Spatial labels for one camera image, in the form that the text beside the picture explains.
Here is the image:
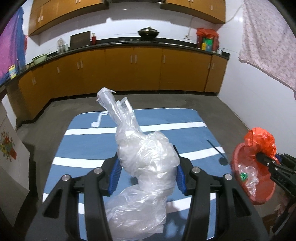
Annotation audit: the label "wooden lower cabinets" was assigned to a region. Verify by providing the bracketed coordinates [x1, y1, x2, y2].
[6, 47, 228, 123]

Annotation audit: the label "red plastic waste basket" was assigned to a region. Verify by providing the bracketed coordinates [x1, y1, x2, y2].
[230, 143, 276, 205]

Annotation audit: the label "blue striped table cloth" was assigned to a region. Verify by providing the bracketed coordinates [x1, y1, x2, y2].
[43, 108, 231, 240]

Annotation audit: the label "dark green plastic bag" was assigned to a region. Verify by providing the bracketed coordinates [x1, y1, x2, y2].
[240, 172, 248, 182]

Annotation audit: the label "glass jar with bag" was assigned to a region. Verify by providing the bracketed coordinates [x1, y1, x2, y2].
[57, 38, 68, 54]

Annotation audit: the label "red bottle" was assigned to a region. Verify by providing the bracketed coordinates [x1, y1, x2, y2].
[91, 33, 96, 45]

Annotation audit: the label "pink floral hanging cloth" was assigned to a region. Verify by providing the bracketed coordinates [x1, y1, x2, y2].
[239, 1, 295, 91]

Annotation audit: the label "yellow detergent bottle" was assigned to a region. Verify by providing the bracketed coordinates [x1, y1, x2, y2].
[9, 64, 17, 79]

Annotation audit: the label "dark cutting board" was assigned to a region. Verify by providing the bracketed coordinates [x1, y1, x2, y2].
[70, 31, 91, 50]

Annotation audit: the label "black counter top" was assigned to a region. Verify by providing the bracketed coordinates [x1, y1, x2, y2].
[1, 37, 230, 89]

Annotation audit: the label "flower wall sticker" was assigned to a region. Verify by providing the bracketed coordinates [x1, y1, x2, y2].
[1, 131, 17, 162]

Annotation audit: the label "clear plastic bag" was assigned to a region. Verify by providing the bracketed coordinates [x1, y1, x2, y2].
[97, 87, 180, 240]

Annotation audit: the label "green basin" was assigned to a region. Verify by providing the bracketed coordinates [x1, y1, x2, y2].
[32, 54, 47, 65]

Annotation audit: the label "red bag back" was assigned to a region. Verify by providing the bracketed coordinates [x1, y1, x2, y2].
[244, 127, 279, 164]

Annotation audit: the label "wooden cabinets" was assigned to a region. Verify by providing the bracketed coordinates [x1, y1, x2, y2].
[6, 47, 228, 123]
[28, 1, 226, 36]

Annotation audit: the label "bubble wrap sheet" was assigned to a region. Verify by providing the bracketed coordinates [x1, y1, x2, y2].
[238, 164, 259, 197]

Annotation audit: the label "wooden upper cabinets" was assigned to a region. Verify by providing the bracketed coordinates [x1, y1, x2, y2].
[28, 1, 226, 36]

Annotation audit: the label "black wok with lid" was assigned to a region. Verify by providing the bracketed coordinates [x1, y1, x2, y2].
[138, 27, 159, 41]

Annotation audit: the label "purple blue hanging cloth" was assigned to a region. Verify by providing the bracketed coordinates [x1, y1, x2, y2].
[1, 7, 26, 85]

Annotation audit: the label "red bag covered appliance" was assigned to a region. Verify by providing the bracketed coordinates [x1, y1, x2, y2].
[196, 28, 219, 52]

